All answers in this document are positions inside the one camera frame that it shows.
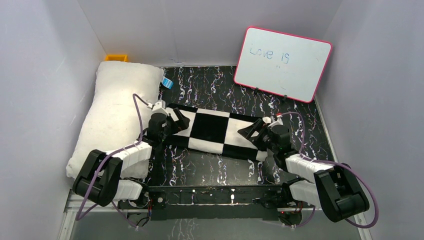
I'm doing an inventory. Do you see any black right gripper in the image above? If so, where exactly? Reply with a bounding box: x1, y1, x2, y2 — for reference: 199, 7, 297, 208
238, 118, 279, 154

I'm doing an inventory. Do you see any black white checkered pillowcase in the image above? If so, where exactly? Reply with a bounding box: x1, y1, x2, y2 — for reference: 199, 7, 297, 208
165, 103, 272, 162

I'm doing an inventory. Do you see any white pillow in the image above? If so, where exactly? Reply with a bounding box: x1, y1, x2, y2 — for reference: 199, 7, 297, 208
66, 61, 165, 178

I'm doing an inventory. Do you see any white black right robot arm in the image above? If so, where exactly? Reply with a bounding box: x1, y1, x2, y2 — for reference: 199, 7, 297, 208
238, 119, 370, 223

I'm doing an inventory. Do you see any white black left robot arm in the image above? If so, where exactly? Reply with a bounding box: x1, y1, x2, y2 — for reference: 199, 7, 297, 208
72, 108, 190, 208

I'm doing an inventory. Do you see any blue white pillow tag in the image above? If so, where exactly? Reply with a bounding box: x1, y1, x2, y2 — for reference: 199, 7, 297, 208
161, 77, 174, 90

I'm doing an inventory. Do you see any pink framed whiteboard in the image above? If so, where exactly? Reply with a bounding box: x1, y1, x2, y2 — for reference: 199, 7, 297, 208
233, 26, 333, 103

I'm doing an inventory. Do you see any yellow plastic bin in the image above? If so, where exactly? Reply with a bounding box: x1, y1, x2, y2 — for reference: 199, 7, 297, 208
104, 54, 129, 62

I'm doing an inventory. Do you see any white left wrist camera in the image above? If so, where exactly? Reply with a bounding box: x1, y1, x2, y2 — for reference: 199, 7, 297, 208
147, 100, 168, 116

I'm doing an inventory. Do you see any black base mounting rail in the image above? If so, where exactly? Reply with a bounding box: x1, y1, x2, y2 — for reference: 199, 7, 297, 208
118, 185, 307, 225

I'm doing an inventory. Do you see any aluminium frame rail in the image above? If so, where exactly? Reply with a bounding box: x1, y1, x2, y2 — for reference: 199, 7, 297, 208
58, 185, 371, 240

